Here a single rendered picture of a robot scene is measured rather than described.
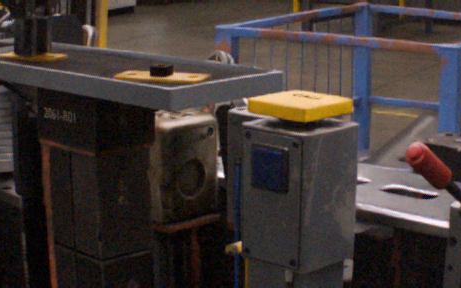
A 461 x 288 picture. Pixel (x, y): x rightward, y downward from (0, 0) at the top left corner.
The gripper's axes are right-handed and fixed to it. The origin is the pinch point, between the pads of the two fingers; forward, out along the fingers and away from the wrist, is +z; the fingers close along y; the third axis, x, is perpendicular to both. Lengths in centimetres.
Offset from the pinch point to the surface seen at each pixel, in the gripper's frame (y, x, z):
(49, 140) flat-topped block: -5.2, -7.6, 9.7
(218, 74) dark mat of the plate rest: 0.4, -24.5, 2.5
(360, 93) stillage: 314, 124, 61
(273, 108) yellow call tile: -8.9, -36.1, 3.0
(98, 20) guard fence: 310, 262, 38
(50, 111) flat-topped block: -5.4, -8.1, 6.7
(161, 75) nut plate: -5.2, -22.3, 2.1
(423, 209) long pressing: 22.9, -35.3, 18.6
